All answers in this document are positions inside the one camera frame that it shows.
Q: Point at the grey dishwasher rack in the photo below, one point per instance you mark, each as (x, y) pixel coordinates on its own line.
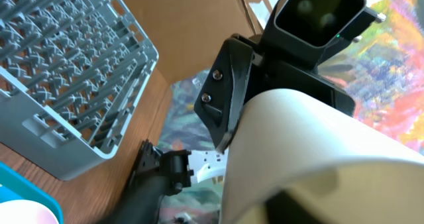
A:
(72, 74)

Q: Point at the teal serving tray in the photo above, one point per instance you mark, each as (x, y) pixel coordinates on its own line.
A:
(14, 186)

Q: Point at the white round plate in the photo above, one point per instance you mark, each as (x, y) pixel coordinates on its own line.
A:
(294, 159)

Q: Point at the pink bowl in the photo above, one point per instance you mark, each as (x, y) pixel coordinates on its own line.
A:
(21, 211)

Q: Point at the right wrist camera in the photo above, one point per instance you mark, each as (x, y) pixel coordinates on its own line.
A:
(306, 33)

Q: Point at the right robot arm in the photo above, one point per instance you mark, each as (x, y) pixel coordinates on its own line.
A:
(154, 175)

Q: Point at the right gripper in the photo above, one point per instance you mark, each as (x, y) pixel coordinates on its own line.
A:
(242, 70)

